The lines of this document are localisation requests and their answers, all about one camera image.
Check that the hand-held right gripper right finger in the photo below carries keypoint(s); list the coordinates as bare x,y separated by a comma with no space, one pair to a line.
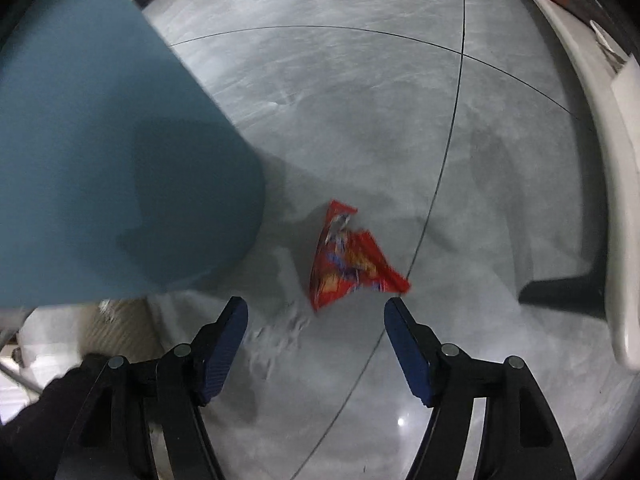
407,355

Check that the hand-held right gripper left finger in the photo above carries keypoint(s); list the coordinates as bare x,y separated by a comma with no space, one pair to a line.
225,355

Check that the red snack wrapper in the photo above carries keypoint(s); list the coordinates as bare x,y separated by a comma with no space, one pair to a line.
345,270

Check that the beige ribbed mat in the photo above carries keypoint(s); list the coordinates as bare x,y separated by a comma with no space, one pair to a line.
125,330

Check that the teal flat panel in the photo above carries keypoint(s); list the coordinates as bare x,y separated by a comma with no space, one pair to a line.
100,135

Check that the white table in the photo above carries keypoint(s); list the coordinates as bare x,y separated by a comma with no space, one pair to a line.
617,210

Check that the white paper piece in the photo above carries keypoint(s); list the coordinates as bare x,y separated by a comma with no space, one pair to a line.
602,40

